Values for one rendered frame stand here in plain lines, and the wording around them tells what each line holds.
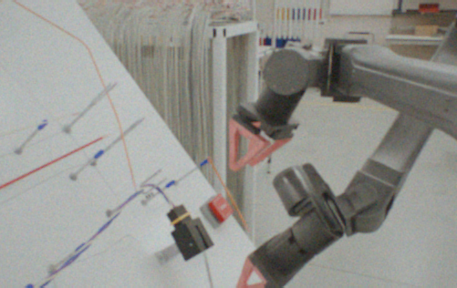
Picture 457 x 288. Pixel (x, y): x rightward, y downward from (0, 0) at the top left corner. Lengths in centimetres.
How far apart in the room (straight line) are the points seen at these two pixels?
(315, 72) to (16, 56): 54
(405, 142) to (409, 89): 29
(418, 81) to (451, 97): 6
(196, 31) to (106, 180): 66
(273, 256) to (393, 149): 24
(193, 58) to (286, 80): 80
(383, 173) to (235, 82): 112
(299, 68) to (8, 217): 44
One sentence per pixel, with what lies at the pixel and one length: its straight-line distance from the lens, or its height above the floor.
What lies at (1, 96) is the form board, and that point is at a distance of 83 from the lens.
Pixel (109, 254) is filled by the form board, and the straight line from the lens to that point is 77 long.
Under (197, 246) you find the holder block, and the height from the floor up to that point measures 114.
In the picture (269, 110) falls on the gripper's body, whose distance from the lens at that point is 66.
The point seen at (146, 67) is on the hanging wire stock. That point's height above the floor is 131.
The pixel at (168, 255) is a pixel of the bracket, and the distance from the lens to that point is 83.
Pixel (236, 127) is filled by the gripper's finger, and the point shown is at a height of 135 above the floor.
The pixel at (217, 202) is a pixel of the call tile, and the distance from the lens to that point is 97.
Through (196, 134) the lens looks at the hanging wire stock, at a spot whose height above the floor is 113.
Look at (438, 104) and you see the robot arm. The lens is 40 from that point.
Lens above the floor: 153
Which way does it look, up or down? 18 degrees down
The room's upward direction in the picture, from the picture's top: straight up
